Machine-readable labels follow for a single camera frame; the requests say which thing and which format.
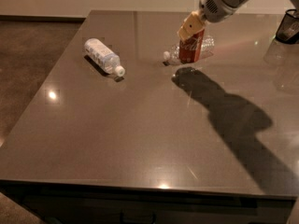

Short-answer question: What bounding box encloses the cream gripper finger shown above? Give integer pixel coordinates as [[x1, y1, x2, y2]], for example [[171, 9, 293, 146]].
[[178, 10, 205, 42]]

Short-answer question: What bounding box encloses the red coke can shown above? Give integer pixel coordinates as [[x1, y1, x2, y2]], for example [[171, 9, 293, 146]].
[[178, 30, 205, 63]]

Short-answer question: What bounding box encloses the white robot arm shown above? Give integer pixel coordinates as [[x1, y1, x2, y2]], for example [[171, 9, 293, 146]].
[[178, 0, 299, 42]]

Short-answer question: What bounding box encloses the clear empty plastic bottle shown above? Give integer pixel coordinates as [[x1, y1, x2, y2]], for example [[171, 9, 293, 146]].
[[164, 35, 214, 64]]

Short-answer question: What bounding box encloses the white labelled water bottle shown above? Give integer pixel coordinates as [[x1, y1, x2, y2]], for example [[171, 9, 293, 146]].
[[84, 38, 125, 77]]

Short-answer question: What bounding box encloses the black mesh cup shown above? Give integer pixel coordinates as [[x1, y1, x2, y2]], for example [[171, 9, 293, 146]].
[[276, 9, 299, 45]]

